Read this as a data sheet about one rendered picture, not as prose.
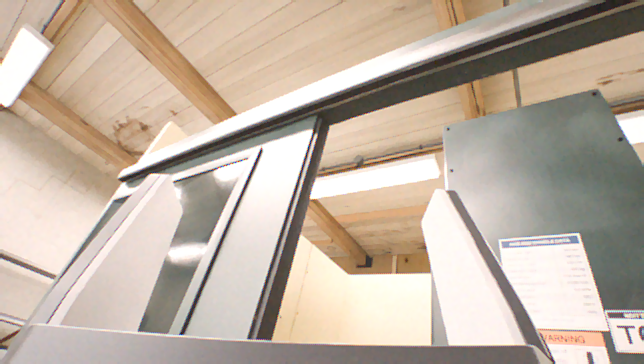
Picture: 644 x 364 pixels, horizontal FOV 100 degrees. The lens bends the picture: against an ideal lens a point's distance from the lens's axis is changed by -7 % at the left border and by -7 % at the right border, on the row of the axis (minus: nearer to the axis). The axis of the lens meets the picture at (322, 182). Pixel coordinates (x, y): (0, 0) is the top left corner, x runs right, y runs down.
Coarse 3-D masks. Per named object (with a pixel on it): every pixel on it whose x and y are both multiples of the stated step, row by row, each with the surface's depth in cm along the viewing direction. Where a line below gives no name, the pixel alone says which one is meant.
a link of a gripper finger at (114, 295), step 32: (160, 192) 10; (128, 224) 8; (160, 224) 10; (96, 256) 7; (128, 256) 8; (160, 256) 10; (64, 288) 6; (96, 288) 7; (128, 288) 8; (32, 320) 6; (64, 320) 6; (96, 320) 7; (128, 320) 8
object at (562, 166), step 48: (576, 96) 81; (480, 144) 89; (528, 144) 80; (576, 144) 73; (624, 144) 66; (480, 192) 79; (528, 192) 72; (576, 192) 66; (624, 192) 61; (624, 240) 56; (624, 288) 52
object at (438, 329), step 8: (432, 272) 141; (432, 280) 138; (432, 288) 136; (432, 296) 134; (432, 304) 132; (432, 312) 130; (440, 312) 128; (432, 320) 128; (440, 320) 126; (432, 328) 125; (440, 328) 124; (432, 336) 124; (440, 336) 122; (432, 344) 122; (440, 344) 120; (448, 344) 118
